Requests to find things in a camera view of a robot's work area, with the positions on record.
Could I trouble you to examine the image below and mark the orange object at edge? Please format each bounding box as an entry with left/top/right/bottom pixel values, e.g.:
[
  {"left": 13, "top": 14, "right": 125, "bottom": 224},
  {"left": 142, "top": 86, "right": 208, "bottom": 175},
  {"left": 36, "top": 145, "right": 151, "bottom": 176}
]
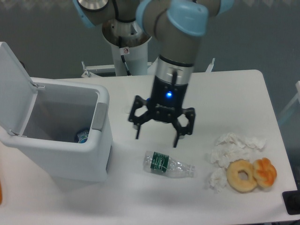
[{"left": 0, "top": 182, "right": 3, "bottom": 205}]

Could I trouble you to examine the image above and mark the black device at edge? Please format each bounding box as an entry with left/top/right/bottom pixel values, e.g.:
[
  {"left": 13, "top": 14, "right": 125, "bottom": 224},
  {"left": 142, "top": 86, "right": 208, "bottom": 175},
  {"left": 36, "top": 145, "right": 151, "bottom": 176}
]
[{"left": 282, "top": 190, "right": 300, "bottom": 215}]

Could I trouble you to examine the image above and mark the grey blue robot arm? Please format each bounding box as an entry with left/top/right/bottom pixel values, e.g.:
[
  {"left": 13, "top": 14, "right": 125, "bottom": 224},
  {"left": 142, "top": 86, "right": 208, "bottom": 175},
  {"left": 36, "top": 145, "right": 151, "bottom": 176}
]
[{"left": 73, "top": 0, "right": 234, "bottom": 140}]

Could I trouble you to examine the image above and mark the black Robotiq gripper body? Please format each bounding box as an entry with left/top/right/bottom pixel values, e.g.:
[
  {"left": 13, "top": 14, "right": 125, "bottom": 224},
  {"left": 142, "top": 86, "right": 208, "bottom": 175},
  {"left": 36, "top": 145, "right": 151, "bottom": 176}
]
[{"left": 147, "top": 76, "right": 188, "bottom": 124}]

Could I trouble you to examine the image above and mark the white trash can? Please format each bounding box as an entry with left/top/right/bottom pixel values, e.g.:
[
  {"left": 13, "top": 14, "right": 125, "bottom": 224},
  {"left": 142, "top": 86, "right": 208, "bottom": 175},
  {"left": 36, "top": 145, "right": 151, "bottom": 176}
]
[{"left": 0, "top": 42, "right": 113, "bottom": 182}]

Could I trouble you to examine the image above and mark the white frame at right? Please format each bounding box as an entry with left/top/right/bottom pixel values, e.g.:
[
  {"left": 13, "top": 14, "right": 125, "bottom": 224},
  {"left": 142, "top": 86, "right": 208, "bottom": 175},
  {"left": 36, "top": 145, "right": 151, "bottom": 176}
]
[{"left": 277, "top": 81, "right": 300, "bottom": 126}]

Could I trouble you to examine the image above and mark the blue plastic bottle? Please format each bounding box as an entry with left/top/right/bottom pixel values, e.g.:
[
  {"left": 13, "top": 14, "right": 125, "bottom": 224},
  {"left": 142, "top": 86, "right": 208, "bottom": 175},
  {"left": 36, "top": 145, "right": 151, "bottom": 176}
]
[{"left": 75, "top": 128, "right": 89, "bottom": 143}]

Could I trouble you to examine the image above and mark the large crumpled white tissue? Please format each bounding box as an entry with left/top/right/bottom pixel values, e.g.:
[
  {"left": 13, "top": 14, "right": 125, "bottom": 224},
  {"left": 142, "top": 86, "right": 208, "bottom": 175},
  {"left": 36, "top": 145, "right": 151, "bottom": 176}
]
[{"left": 209, "top": 132, "right": 267, "bottom": 168}]

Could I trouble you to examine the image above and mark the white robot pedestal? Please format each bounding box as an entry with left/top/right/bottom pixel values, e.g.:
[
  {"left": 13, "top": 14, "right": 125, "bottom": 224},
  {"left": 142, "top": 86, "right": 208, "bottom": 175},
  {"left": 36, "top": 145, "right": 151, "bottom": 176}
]
[{"left": 81, "top": 18, "right": 160, "bottom": 78}]

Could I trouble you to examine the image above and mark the plain ring donut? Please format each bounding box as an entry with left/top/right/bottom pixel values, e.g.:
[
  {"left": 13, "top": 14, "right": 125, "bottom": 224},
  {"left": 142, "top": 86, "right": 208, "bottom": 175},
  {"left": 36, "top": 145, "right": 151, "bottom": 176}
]
[{"left": 226, "top": 160, "right": 257, "bottom": 193}]

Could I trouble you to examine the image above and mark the clear bottle green label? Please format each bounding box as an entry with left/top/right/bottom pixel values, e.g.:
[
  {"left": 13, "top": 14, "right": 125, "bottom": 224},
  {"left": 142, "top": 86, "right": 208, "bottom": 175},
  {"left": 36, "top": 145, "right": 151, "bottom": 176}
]
[{"left": 143, "top": 150, "right": 195, "bottom": 178}]

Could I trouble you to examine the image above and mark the small crumpled white tissue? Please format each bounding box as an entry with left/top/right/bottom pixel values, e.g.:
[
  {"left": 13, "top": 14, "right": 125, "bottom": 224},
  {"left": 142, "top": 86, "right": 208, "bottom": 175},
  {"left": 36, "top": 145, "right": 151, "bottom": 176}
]
[{"left": 208, "top": 168, "right": 227, "bottom": 193}]

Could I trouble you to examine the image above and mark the orange glazed pastry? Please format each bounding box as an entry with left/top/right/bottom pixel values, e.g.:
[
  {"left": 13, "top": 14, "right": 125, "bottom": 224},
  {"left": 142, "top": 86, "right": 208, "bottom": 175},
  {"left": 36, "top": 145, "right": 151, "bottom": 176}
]
[{"left": 253, "top": 157, "right": 277, "bottom": 188}]

